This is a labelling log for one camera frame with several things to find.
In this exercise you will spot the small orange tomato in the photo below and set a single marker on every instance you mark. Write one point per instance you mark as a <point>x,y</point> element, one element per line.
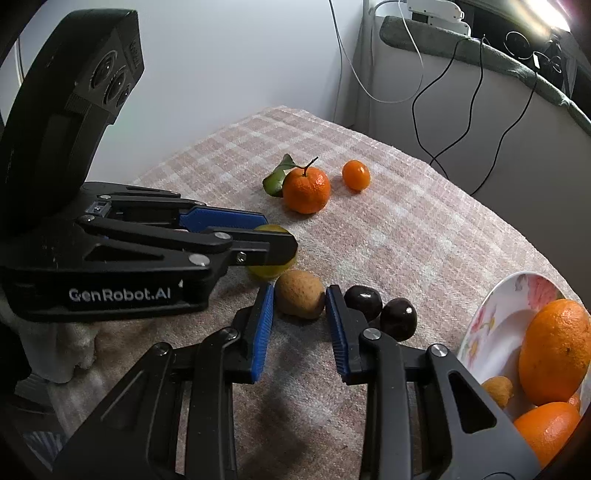
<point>575,401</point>

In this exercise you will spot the large orange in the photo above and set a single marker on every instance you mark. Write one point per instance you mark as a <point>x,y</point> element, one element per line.
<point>547,428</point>
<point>555,353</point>

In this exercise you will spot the gloved left hand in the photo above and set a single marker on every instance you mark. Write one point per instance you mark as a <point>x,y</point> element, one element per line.
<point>54,351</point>

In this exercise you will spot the dark cherry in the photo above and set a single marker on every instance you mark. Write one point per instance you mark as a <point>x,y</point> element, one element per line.
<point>399,319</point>
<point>366,300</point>

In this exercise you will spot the small orange kumquat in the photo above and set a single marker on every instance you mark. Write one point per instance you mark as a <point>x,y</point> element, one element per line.
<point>356,175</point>

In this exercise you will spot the large orange rear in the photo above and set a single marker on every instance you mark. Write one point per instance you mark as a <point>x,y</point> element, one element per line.
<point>555,353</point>

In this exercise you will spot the green grape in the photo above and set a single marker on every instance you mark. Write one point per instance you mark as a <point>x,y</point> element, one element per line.
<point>271,272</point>

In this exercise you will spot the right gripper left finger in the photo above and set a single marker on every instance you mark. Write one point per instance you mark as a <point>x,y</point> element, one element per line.
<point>171,416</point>

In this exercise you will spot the floral white plate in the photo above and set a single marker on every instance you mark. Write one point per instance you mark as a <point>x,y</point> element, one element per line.
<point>493,340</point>

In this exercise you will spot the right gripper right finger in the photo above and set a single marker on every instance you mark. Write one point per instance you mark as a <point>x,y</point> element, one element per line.
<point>427,417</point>

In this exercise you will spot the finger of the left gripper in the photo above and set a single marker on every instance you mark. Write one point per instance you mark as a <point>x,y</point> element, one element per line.
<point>201,218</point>
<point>231,251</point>

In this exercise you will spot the mandarin with green leaf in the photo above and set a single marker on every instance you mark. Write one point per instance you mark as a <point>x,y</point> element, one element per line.
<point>305,189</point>

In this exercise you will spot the large orange front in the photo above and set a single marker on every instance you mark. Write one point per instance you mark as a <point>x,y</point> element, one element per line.
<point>547,428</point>

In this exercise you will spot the pink plaid tablecloth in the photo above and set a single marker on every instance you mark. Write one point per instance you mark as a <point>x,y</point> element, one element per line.
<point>410,234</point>

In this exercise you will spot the white power strip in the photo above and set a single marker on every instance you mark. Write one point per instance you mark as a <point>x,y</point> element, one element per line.
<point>441,14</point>

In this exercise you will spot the tan longan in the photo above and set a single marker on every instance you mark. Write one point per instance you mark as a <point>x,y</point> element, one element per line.
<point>501,390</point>
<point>300,294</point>

